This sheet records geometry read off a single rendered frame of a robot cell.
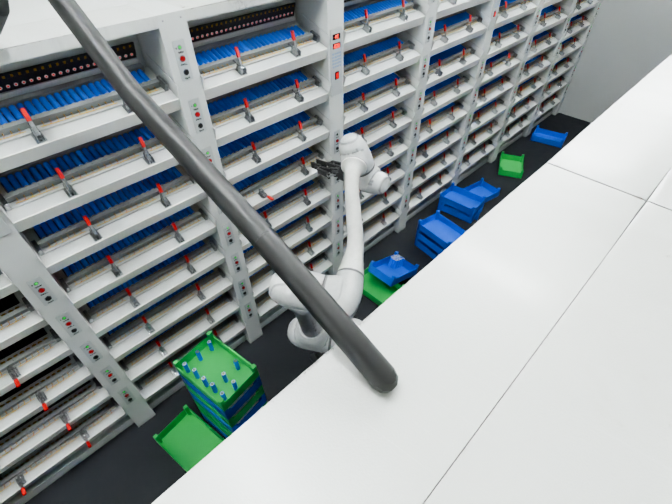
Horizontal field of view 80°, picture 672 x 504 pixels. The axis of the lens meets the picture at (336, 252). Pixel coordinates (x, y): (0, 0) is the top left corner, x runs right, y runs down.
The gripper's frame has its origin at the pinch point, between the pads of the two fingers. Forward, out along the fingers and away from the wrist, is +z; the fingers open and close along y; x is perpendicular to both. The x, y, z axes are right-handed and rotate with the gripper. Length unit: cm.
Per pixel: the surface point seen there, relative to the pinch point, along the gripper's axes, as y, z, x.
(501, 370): -86, -132, 45
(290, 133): -3.2, 12.9, 14.4
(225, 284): -57, 19, -45
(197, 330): -78, 23, -63
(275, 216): -19.9, 18.2, -24.6
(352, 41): 31, 0, 46
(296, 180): -6.8, 11.4, -8.1
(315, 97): 7.9, 3.6, 28.6
